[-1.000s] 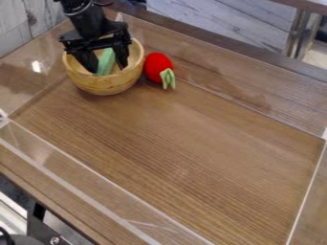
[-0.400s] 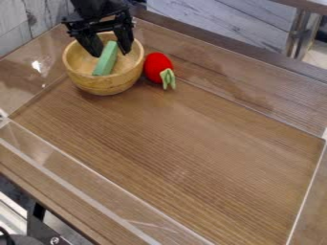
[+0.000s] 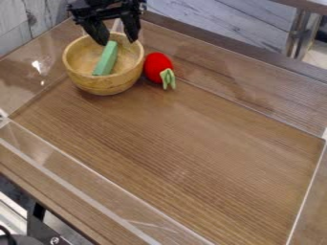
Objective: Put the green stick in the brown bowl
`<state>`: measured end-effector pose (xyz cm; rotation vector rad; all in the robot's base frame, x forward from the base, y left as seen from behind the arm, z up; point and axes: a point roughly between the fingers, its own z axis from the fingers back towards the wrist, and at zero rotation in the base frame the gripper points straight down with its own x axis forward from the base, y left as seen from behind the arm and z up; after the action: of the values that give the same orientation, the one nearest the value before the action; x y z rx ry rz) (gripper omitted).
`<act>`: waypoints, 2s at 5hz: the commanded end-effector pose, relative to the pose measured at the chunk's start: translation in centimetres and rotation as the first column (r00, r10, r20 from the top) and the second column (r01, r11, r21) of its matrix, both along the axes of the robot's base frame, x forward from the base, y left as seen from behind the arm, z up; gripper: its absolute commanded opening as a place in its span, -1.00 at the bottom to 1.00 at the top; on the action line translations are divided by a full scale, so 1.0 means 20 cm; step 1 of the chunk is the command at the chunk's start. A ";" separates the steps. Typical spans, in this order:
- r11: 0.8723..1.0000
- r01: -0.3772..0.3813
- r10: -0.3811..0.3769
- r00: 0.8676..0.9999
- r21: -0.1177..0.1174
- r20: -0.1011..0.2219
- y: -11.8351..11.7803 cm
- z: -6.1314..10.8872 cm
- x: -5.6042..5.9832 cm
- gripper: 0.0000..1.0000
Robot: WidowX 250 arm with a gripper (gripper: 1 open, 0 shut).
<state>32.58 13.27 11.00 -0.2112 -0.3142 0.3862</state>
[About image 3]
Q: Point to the black table leg bracket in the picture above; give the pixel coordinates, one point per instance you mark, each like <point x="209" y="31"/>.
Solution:
<point x="40" y="230"/>

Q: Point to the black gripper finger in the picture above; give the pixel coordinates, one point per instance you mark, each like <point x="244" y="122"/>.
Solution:
<point x="132" y="26"/>
<point x="97" y="29"/>

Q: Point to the metal table leg background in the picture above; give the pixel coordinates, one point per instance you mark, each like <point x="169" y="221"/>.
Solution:
<point x="302" y="33"/>

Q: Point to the red plush strawberry toy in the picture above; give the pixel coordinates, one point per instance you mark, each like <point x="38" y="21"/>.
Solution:
<point x="158" y="70"/>

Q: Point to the clear acrylic tray wall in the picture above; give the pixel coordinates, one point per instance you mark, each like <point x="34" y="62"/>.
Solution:
<point x="214" y="164"/>

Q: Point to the green rectangular block stick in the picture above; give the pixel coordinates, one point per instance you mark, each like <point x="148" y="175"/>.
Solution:
<point x="108" y="59"/>

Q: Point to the brown wooden bowl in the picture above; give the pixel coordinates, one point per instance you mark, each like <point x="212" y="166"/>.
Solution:
<point x="82" y="56"/>

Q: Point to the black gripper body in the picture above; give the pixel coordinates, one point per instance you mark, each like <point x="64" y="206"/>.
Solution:
<point x="98" y="10"/>

